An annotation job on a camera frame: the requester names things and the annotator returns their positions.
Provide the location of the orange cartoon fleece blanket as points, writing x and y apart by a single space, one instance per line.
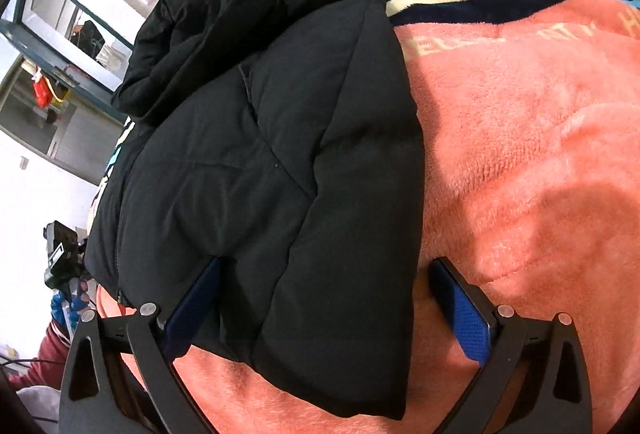
529 111

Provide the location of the black hooded puffer coat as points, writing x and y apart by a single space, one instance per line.
277 140

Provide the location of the red hanging bag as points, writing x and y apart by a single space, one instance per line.
43 94

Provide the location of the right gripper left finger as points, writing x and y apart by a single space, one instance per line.
120 375

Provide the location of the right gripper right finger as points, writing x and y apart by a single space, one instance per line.
532 377

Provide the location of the red sleeved forearm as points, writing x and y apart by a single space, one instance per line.
49 365

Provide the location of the teal framed doorway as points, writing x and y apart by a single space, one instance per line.
84 57

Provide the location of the gloved left hand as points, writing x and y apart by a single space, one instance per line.
67 308

